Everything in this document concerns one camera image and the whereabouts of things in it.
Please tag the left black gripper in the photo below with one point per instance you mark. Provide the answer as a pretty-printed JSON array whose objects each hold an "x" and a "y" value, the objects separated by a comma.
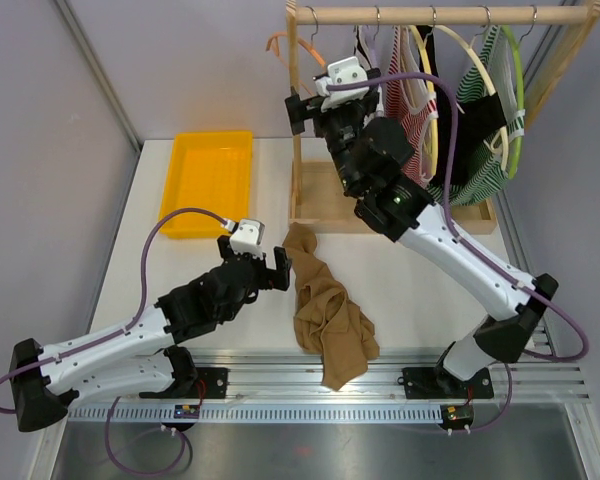
[{"x": 272, "y": 279}]

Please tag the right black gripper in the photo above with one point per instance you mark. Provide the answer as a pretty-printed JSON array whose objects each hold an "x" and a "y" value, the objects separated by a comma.
[{"x": 300, "y": 110}]

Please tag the tan tank top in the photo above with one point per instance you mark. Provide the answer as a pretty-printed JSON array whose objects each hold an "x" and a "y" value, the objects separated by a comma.
[{"x": 327, "y": 322}]

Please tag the orange hanger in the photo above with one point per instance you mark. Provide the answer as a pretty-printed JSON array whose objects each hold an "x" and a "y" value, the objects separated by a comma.
[{"x": 307, "y": 50}]

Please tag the black white striped tank top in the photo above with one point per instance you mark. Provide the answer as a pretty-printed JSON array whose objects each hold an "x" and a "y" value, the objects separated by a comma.
[{"x": 361, "y": 51}]

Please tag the purple hanger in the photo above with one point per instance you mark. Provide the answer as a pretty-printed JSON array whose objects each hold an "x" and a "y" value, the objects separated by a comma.
[{"x": 373, "y": 59}]

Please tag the red white striped tank top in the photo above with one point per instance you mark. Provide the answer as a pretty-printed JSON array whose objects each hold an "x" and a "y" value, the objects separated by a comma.
[{"x": 406, "y": 99}]

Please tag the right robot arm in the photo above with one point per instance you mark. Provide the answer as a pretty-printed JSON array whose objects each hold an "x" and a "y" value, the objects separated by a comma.
[{"x": 368, "y": 155}]

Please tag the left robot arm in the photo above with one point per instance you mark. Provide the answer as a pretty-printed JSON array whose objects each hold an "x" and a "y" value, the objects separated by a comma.
[{"x": 110, "y": 340}]

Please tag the yellow hanger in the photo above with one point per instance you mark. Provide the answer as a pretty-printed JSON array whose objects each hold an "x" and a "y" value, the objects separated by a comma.
[{"x": 430, "y": 135}]

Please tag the green white striped tank top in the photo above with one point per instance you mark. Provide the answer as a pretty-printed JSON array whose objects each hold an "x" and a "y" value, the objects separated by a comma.
[{"x": 495, "y": 54}]

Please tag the cream hanger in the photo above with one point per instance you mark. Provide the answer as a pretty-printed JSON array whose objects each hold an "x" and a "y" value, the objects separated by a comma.
[{"x": 500, "y": 143}]

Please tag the green hanger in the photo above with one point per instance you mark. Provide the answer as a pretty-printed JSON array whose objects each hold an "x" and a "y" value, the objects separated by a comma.
[{"x": 519, "y": 116}]

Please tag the wooden clothes rack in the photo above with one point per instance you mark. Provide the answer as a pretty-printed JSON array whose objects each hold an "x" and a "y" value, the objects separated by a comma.
[{"x": 315, "y": 198}]

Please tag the yellow plastic bin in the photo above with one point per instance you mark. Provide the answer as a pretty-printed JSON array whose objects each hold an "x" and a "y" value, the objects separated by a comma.
[{"x": 211, "y": 171}]

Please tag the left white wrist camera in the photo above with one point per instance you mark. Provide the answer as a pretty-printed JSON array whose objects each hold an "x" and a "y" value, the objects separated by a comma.
[{"x": 245, "y": 236}]

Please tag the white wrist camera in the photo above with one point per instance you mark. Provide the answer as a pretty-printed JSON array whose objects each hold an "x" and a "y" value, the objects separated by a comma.
[
  {"x": 335, "y": 86},
  {"x": 245, "y": 236}
]

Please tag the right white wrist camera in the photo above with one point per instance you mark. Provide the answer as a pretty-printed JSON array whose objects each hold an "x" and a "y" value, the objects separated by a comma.
[{"x": 335, "y": 86}]

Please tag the aluminium rail base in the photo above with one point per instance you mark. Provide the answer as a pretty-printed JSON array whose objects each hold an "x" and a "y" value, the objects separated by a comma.
[{"x": 284, "y": 386}]

